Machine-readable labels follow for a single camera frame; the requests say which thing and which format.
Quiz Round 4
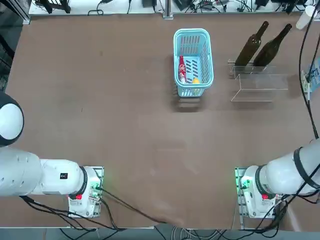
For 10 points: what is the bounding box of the brown sloped-shoulder wine bottle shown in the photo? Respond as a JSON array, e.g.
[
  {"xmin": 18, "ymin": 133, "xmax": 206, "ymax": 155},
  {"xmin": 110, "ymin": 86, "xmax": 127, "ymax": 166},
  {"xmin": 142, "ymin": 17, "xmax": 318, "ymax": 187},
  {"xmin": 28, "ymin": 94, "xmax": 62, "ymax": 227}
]
[{"xmin": 251, "ymin": 23, "xmax": 293, "ymax": 68}]

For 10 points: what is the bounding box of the clear acrylic stepped shelf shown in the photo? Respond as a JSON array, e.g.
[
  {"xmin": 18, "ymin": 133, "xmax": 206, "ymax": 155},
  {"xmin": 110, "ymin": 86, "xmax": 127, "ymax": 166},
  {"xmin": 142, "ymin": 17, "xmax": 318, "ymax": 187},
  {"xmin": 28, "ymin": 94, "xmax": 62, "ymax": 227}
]
[{"xmin": 227, "ymin": 58, "xmax": 289, "ymax": 104}]

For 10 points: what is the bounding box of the brown high-shoulder wine bottle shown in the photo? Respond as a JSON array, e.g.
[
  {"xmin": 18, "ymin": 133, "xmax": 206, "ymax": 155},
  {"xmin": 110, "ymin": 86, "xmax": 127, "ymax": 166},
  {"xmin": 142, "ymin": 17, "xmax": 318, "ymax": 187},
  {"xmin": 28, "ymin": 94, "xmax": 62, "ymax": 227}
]
[{"xmin": 234, "ymin": 20, "xmax": 270, "ymax": 67}]

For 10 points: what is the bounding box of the red cola bottle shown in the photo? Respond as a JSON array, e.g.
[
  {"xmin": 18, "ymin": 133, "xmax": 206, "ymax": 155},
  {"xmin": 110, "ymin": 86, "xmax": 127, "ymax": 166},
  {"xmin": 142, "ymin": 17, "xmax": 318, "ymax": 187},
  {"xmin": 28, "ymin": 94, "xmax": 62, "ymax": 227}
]
[{"xmin": 177, "ymin": 55, "xmax": 187, "ymax": 84}]

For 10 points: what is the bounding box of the light blue plastic basket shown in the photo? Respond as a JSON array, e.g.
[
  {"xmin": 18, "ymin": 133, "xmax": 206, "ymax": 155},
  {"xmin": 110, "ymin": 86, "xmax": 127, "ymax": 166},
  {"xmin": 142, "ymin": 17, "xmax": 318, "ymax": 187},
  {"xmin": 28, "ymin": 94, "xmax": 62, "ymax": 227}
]
[{"xmin": 173, "ymin": 28, "xmax": 215, "ymax": 98}]

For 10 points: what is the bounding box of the black tripod stand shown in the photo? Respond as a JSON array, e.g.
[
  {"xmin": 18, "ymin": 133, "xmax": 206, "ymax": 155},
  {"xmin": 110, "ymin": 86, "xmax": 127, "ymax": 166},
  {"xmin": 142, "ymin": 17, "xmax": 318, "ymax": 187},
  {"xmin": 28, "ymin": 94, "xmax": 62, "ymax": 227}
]
[{"xmin": 34, "ymin": 0, "xmax": 72, "ymax": 14}]

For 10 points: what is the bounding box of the blue printed packet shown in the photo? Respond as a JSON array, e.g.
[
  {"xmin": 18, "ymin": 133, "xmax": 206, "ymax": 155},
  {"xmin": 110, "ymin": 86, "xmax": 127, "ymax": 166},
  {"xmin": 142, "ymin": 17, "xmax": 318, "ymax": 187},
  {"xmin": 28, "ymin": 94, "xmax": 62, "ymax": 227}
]
[{"xmin": 300, "ymin": 58, "xmax": 320, "ymax": 94}]

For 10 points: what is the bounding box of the white paper cup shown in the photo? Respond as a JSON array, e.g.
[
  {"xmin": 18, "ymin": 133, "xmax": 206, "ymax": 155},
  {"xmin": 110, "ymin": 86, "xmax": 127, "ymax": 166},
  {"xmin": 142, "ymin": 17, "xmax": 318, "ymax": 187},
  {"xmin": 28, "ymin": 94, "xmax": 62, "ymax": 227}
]
[{"xmin": 295, "ymin": 5, "xmax": 317, "ymax": 30}]

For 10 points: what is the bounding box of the aluminium frame post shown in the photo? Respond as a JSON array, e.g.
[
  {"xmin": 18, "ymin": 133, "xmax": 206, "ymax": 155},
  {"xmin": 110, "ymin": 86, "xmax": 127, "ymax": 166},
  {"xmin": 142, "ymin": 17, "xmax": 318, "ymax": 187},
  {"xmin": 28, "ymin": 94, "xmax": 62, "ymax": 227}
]
[
  {"xmin": 14, "ymin": 0, "xmax": 32, "ymax": 25},
  {"xmin": 162, "ymin": 0, "xmax": 174, "ymax": 20}
]

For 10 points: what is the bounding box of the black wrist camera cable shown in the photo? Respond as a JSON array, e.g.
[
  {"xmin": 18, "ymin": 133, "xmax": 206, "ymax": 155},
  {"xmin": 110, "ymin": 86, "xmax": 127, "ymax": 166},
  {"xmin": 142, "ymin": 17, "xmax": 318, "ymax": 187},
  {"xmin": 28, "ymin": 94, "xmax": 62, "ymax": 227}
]
[{"xmin": 298, "ymin": 0, "xmax": 320, "ymax": 141}]

